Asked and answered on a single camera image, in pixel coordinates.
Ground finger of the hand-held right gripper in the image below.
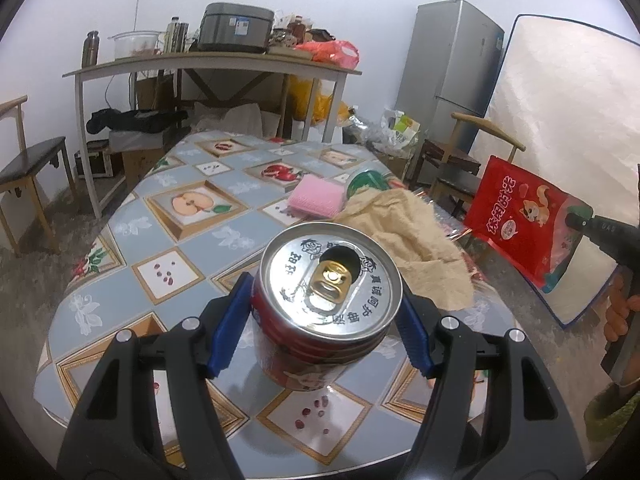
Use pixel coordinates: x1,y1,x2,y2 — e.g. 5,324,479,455
565,212,640,266

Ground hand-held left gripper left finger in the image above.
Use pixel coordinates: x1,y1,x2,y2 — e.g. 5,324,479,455
57,272,253,480

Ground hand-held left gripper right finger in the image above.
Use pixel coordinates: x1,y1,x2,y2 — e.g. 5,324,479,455
397,292,586,480

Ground red drink can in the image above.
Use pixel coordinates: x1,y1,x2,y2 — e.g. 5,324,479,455
250,224,403,392

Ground red snack bag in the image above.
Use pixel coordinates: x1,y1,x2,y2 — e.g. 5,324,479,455
462,155,596,293

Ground person's right forearm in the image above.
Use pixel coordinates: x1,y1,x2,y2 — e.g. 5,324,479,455
584,384,640,443

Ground person's right hand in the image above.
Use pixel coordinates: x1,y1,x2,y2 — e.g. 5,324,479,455
603,272,640,344

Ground beige crumpled cloth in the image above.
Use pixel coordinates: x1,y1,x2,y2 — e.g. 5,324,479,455
332,189,475,311

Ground white mattress blue edging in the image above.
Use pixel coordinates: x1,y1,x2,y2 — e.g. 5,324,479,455
462,14,640,331

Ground wooden chair black seat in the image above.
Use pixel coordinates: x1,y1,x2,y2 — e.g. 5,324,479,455
0,95,78,258
430,112,527,221

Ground pink sponge pad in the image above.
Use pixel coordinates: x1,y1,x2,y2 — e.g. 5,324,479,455
287,176,348,218

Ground cardboard box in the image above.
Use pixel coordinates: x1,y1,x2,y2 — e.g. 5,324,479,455
136,76,176,111
372,150,411,181

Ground dark wooden stool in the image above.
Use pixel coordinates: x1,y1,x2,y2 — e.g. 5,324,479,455
412,137,481,196

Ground white foam box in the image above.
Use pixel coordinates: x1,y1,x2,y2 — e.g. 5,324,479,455
109,127,173,153

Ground white plastic sheet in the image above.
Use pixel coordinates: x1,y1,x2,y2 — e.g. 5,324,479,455
195,102,281,136

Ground white plastic bag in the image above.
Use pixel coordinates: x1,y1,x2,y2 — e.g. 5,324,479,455
345,107,423,153

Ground black cloth bundle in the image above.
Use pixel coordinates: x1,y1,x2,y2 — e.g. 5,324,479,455
86,109,188,135

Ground grey fridge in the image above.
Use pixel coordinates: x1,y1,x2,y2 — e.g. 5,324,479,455
397,0,506,161

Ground yellow plastic bag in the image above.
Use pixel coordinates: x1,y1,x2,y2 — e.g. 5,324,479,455
290,76,348,126

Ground wooden side table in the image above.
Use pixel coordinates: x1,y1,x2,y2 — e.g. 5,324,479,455
62,52,363,218

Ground red plastic bag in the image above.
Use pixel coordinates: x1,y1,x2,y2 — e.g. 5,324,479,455
295,40,361,68

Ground clear plastic bowl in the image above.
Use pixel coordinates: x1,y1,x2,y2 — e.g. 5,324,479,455
109,30,162,61

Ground grey rice cooker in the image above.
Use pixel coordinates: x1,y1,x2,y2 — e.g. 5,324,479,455
197,2,276,55

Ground metal water bottle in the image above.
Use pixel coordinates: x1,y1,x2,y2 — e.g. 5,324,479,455
81,31,101,67

